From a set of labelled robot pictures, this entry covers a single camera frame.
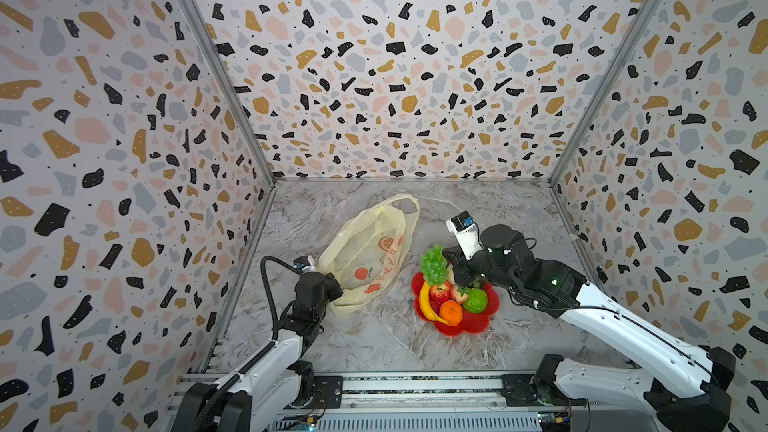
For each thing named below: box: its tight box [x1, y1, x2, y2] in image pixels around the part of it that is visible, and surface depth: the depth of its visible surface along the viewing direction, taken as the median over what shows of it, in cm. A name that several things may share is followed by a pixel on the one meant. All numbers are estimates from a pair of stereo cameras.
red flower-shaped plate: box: [412, 272, 500, 337], surface depth 84 cm
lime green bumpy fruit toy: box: [463, 288, 488, 314], surface depth 85 cm
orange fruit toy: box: [439, 300, 463, 326], surface depth 85 cm
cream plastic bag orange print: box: [318, 194, 420, 316], surface depth 97 cm
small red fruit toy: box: [451, 285, 468, 304], surface depth 83 cm
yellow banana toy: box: [419, 281, 450, 325], surface depth 85 cm
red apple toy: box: [429, 281, 452, 310], surface depth 87 cm
